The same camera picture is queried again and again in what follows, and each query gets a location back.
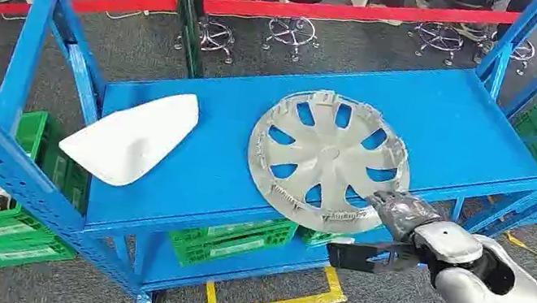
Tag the silver plastic wheel hubcap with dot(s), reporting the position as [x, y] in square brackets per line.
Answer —
[329, 155]

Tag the black barrier post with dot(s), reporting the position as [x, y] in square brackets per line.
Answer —
[191, 28]

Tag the blue metal shelf rack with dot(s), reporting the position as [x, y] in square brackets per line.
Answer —
[224, 154]

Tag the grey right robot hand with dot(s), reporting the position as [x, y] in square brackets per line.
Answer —
[403, 211]

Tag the white plastic cover part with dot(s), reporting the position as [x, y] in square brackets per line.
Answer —
[132, 135]

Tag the red barrier belt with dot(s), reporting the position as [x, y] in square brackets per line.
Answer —
[357, 11]
[107, 5]

